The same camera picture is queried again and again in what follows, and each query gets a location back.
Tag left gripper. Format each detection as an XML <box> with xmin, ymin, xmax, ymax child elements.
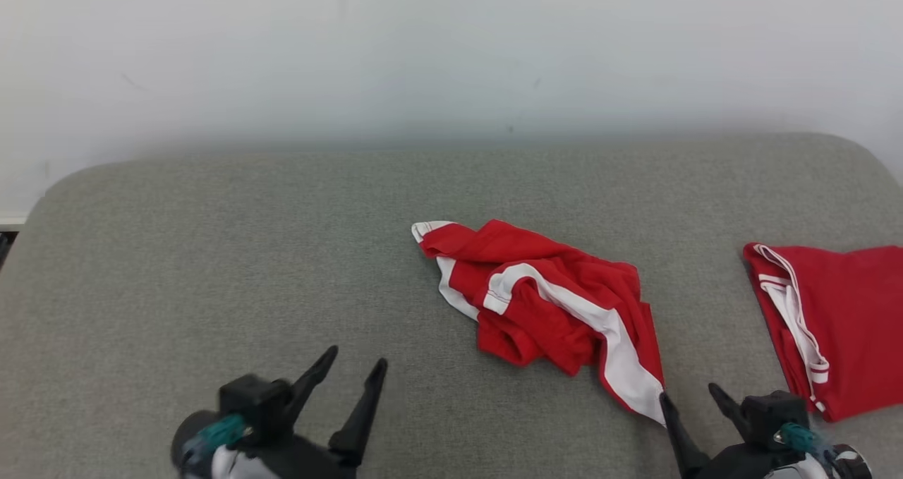
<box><xmin>171</xmin><ymin>345</ymin><xmax>389</xmax><ymax>479</ymax></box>

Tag left camera cable teal plug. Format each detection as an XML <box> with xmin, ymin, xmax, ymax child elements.
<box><xmin>196</xmin><ymin>413</ymin><xmax>249</xmax><ymax>450</ymax></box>

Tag camera cable teal plug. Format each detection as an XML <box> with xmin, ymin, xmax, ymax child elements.
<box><xmin>776</xmin><ymin>423</ymin><xmax>823</xmax><ymax>455</ymax></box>
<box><xmin>196</xmin><ymin>413</ymin><xmax>249</xmax><ymax>450</ymax></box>

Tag red shorts with white stripes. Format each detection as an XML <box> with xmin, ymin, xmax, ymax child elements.
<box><xmin>411</xmin><ymin>219</ymin><xmax>667</xmax><ymax>427</ymax></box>

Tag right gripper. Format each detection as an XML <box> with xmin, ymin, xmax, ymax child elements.
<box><xmin>659</xmin><ymin>383</ymin><xmax>874</xmax><ymax>479</ymax></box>

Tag right camera cable teal plug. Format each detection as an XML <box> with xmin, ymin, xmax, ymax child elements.
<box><xmin>776</xmin><ymin>423</ymin><xmax>823</xmax><ymax>455</ymax></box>

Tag red jersey with striped trim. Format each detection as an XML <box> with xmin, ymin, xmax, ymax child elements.
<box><xmin>742</xmin><ymin>243</ymin><xmax>903</xmax><ymax>423</ymax></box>

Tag grey fabric sofa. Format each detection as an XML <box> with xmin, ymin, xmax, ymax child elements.
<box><xmin>0</xmin><ymin>133</ymin><xmax>903</xmax><ymax>479</ymax></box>

